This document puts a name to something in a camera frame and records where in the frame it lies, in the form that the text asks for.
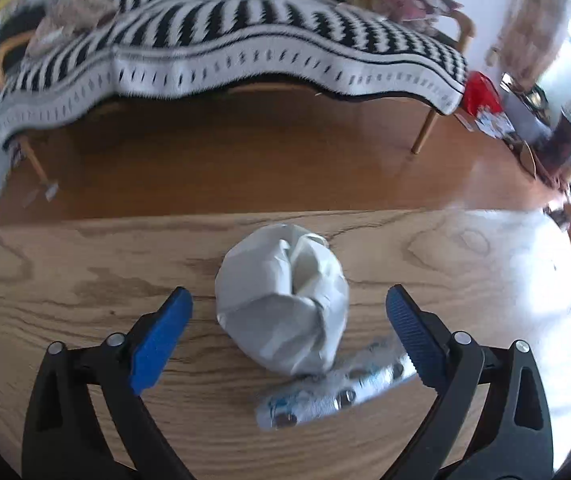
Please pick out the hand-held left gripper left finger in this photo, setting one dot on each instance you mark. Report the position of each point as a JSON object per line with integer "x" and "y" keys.
{"x": 158, "y": 345}

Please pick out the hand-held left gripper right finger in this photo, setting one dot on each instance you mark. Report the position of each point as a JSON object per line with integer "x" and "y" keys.
{"x": 415, "y": 340}

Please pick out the silver blister pack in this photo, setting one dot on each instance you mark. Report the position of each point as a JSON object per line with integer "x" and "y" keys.
{"x": 325, "y": 400}

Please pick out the white paper wrapper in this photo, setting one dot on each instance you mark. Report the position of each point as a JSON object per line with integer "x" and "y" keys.
{"x": 275, "y": 310}

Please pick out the white printed packages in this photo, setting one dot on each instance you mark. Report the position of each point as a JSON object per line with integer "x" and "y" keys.
{"x": 495, "y": 124}

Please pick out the red bag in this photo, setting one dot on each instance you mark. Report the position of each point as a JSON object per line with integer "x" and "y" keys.
{"x": 483, "y": 92}

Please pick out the black white striped blanket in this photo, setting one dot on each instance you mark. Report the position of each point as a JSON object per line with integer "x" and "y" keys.
{"x": 225, "y": 35}

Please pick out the patterned curtain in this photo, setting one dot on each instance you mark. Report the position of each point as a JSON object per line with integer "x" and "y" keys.
{"x": 535, "y": 15}

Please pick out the wooden frame sofa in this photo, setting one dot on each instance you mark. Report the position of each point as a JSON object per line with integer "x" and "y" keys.
{"x": 265, "y": 92}

